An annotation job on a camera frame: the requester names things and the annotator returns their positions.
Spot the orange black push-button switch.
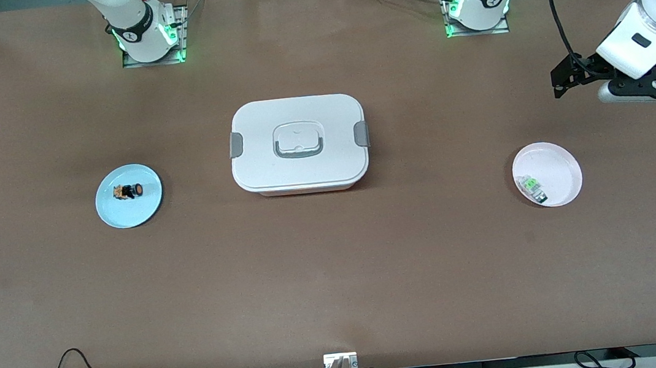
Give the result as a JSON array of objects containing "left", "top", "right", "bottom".
[{"left": 112, "top": 182, "right": 145, "bottom": 202}]

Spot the pale pink plate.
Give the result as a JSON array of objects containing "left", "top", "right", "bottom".
[{"left": 509, "top": 138, "right": 586, "bottom": 211}]

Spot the light blue plate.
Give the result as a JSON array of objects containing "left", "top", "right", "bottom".
[{"left": 91, "top": 161, "right": 167, "bottom": 232}]

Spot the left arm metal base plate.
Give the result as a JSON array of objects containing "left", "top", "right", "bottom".
[{"left": 440, "top": 0, "right": 511, "bottom": 40}]

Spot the green push-button switch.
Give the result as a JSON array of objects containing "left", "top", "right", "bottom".
[{"left": 517, "top": 173, "right": 550, "bottom": 207}]

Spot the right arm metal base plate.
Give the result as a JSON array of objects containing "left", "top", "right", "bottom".
[{"left": 116, "top": 2, "right": 194, "bottom": 70}]

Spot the white lunch box grey handle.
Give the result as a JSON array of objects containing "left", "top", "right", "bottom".
[{"left": 224, "top": 88, "right": 376, "bottom": 202}]

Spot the coiled black cable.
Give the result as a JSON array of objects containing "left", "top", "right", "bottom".
[{"left": 573, "top": 345, "right": 635, "bottom": 368}]

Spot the white mounting bracket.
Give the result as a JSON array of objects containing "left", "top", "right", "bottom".
[{"left": 323, "top": 351, "right": 360, "bottom": 368}]

